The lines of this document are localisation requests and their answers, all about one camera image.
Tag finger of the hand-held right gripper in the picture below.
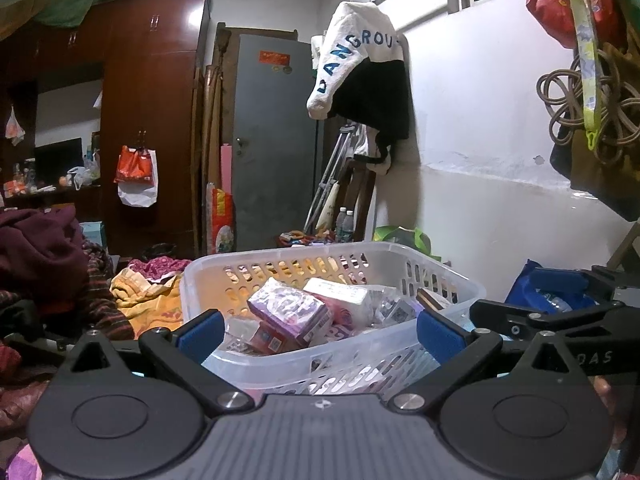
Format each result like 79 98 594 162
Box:
470 299 627 336
589 264 640 292

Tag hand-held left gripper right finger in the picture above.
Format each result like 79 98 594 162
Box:
389 309 588 415

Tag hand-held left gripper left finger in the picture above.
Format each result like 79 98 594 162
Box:
50 309 253 415

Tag white plastic basket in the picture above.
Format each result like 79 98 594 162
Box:
180 241 487 397

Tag person's right hand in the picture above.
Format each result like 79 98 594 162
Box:
593 377 616 414

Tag dark brown flat item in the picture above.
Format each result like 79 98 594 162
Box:
416 287 457 312

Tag blue bag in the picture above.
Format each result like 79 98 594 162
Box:
505 259 599 319

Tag clear printed packet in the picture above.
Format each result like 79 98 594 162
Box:
370 285 427 332

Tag orange blanket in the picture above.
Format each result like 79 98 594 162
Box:
110 260 193 335

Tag small red box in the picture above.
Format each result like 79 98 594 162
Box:
249 322 297 357

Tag pink patterned cloth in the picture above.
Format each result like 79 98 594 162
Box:
127 256 194 279

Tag purple tissue packet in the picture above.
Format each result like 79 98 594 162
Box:
246 277 334 347

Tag black basin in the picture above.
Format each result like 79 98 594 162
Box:
142 242 177 262

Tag dark olive hanging bag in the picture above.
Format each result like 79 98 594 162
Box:
549 45 640 222

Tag striped dark cloth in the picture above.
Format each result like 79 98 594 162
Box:
74 240 137 342

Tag green bag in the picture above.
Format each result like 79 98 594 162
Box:
372 226 442 262

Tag pink and white packet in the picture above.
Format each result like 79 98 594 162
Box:
302 277 372 329

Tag red printed sack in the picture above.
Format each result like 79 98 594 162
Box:
206 182 236 256

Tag teal box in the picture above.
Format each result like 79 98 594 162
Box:
79 221 107 247

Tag pink board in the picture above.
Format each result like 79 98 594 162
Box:
220 144 234 197

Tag red and white plastic bag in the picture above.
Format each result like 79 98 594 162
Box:
114 145 159 209

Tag maroon clothing pile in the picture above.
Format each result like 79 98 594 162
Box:
0 207 92 312

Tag metal crutches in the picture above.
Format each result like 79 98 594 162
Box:
304 122 362 234

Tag grey metal door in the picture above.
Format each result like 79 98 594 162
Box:
232 34 321 251

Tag purple pink cloth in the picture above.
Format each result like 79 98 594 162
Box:
4 442 47 480

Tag wooden planks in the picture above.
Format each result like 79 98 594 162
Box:
191 22 237 257

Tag black monitor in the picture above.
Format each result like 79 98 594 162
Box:
34 137 84 187

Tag brown wooden wardrobe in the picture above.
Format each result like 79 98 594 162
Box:
0 0 211 261

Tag small white hanging bag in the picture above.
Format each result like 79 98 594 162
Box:
5 105 26 147

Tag red hanging bag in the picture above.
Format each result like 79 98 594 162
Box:
526 0 627 52

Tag white and black jacket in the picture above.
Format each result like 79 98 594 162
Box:
306 1 414 176

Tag green cloth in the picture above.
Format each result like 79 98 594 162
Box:
34 0 167 29

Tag coiled brown cable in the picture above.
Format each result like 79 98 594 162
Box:
537 50 640 167

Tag yellow-green strap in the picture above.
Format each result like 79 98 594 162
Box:
559 0 602 154

